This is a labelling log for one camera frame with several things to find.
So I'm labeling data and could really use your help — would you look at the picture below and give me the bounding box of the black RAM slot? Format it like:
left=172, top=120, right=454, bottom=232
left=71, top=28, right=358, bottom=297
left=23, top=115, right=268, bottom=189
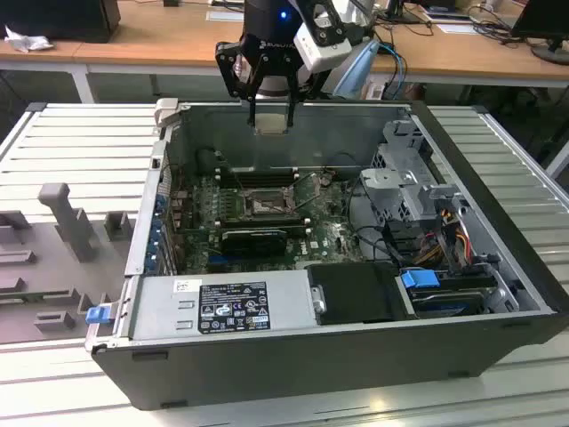
left=216, top=181, right=298, bottom=188
left=215, top=175, right=298, bottom=182
left=216, top=171, right=298, bottom=178
left=215, top=166, right=298, bottom=173

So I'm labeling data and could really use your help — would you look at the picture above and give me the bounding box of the grey metal drive cage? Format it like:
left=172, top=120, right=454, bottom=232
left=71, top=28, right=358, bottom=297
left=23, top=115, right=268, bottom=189
left=358, top=118, right=475, bottom=232

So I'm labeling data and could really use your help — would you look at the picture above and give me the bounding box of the pale blue teach pendant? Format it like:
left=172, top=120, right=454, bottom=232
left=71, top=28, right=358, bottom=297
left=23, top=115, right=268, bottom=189
left=332, top=38, right=384, bottom=100

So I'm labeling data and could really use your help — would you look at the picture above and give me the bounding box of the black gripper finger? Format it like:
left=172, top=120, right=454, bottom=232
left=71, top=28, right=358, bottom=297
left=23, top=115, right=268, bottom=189
left=285, top=65, right=332, bottom=129
left=214, top=40, right=270, bottom=128

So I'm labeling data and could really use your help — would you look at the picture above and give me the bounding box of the blue cable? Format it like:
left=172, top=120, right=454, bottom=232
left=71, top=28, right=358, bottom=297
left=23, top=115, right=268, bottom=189
left=377, top=42, right=409, bottom=101

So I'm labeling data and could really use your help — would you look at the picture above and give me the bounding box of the metal socket cover frame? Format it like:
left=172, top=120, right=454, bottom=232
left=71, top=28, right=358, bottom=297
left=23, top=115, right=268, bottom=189
left=291, top=172, right=328, bottom=214

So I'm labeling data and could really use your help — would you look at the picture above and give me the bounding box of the blue case latch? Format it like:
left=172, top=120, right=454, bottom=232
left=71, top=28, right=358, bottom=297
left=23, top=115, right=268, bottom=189
left=86, top=305, right=112, bottom=326

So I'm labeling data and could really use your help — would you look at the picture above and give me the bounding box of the black and grey PC case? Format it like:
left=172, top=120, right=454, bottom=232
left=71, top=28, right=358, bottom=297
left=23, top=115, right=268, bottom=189
left=84, top=98, right=569, bottom=413

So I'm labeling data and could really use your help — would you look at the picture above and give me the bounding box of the white paper sheet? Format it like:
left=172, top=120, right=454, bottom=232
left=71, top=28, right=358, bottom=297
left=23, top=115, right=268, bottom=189
left=421, top=9, right=475, bottom=36

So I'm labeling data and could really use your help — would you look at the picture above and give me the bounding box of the wooden desk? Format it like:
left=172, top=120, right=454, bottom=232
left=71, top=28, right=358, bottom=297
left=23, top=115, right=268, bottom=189
left=0, top=0, right=569, bottom=106

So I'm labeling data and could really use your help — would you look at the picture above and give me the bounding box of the blue card retainer strip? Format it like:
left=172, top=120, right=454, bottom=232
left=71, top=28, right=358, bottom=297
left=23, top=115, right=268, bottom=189
left=148, top=195, right=162, bottom=275

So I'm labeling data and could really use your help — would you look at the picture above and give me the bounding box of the silver square CPU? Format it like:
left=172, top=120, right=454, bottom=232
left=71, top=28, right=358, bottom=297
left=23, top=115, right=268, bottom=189
left=253, top=113, right=290, bottom=135

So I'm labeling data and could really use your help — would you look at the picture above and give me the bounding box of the dark hard disk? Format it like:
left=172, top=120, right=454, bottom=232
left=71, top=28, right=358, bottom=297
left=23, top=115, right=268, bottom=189
left=408, top=287, right=488, bottom=318

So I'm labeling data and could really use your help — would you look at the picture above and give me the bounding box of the blue disk carrier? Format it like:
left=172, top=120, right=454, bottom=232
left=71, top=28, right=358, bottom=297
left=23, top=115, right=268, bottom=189
left=398, top=268, right=442, bottom=297

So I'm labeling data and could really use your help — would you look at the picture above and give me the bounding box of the black monitor with stand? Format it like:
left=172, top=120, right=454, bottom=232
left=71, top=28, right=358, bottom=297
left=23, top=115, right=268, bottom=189
left=510, top=0, right=569, bottom=67

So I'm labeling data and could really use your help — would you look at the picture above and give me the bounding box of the yellow red black wire bundle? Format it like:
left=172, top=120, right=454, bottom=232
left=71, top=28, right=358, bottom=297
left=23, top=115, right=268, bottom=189
left=415, top=208, right=473, bottom=268

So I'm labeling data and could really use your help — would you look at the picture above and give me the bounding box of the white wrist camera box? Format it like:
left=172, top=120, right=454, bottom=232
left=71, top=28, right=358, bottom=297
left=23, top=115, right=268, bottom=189
left=293, top=2, right=355, bottom=73

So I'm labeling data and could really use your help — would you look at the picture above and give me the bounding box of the light grey case latch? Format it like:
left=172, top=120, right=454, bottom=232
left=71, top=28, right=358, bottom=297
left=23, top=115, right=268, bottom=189
left=153, top=98, right=181, bottom=130

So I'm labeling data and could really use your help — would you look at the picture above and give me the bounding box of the grey parts rack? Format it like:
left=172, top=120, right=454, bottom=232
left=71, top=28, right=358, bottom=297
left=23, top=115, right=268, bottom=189
left=0, top=181, right=140, bottom=346

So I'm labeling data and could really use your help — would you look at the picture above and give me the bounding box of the black desktop computer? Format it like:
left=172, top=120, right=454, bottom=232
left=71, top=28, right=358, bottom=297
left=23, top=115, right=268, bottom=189
left=0, top=0, right=122, bottom=44

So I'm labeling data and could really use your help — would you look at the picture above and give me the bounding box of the black expansion card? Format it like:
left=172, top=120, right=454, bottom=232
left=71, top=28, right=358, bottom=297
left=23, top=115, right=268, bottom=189
left=220, top=228, right=289, bottom=258

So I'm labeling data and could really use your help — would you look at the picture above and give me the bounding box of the green motherboard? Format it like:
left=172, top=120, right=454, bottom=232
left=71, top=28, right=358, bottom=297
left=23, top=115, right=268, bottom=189
left=171, top=171, right=373, bottom=275

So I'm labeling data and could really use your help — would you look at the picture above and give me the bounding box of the silver power supply with label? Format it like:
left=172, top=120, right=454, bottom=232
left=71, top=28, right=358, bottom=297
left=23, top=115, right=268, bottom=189
left=113, top=269, right=328, bottom=343

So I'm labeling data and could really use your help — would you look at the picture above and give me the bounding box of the black monitor stand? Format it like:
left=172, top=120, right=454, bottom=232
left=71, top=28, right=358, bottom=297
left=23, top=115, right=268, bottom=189
left=384, top=0, right=426, bottom=24

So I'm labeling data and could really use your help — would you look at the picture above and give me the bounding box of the crumpled white foil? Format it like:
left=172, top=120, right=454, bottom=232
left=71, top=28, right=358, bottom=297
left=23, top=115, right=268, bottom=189
left=4, top=24, right=55, bottom=53

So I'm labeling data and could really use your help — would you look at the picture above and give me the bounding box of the black plastic shroud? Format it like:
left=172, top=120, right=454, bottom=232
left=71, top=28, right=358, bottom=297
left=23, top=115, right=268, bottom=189
left=305, top=262, right=404, bottom=325

